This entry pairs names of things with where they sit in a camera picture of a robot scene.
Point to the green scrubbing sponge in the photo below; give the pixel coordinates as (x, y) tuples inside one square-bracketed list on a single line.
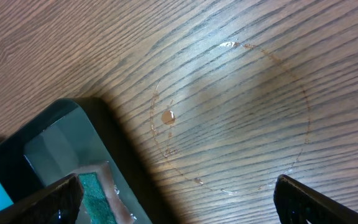
[(101, 196)]

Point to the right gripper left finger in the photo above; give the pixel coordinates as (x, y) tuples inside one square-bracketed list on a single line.
[(58, 203)]

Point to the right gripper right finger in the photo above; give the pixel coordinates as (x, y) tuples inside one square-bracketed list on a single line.
[(297, 203)]

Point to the black plastic tray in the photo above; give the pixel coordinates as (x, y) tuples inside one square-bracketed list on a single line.
[(73, 133)]

